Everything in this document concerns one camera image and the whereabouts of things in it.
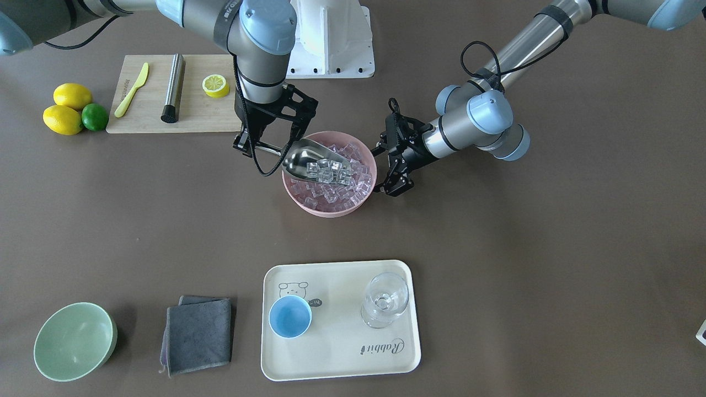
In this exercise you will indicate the green bowl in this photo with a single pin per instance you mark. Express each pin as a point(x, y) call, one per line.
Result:
point(74, 342)

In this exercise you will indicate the yellow lemon lower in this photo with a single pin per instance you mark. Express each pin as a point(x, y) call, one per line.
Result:
point(63, 120)

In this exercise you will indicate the green lime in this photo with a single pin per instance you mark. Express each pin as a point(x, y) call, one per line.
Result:
point(94, 117)

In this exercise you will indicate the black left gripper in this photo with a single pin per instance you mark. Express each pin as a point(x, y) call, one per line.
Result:
point(417, 153)

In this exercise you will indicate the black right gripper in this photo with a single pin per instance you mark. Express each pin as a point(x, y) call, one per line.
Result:
point(258, 117)

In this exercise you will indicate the yellow lemon half slice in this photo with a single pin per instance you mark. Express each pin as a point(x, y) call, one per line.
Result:
point(215, 86)

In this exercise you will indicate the wooden cutting board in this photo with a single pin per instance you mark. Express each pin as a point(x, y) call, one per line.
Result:
point(198, 113)

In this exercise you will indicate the yellow lemon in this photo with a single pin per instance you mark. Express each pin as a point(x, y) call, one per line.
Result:
point(63, 120)
point(75, 96)

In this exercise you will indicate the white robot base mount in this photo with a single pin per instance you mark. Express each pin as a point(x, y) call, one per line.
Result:
point(333, 41)

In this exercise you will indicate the pink bowl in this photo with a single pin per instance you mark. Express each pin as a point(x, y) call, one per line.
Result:
point(327, 138)

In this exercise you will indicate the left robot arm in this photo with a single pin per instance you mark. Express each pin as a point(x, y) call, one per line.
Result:
point(478, 114)

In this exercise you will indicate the light blue cup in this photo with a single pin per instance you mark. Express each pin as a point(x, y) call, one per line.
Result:
point(290, 316)

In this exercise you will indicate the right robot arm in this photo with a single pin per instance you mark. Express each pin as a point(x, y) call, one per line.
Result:
point(260, 36)

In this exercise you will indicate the cream rabbit serving tray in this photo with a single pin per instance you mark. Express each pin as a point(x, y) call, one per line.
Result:
point(337, 343)

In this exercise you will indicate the grey folded cloth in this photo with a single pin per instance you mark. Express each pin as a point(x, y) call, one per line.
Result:
point(197, 335)

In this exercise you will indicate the yellow plastic knife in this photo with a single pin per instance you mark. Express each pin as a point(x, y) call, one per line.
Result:
point(122, 108)

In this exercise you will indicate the clear ice cubes pile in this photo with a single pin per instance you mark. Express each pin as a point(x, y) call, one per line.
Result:
point(337, 187)

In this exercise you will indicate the clear wine glass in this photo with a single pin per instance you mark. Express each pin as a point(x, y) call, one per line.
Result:
point(386, 298)

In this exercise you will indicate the silver metal ice scoop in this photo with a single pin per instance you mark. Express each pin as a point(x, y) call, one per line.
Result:
point(308, 160)

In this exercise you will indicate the yellow lemon upper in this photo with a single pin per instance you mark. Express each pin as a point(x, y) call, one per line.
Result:
point(75, 96)

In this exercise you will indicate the steel muddler cylinder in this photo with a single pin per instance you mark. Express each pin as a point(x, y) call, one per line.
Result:
point(171, 108)

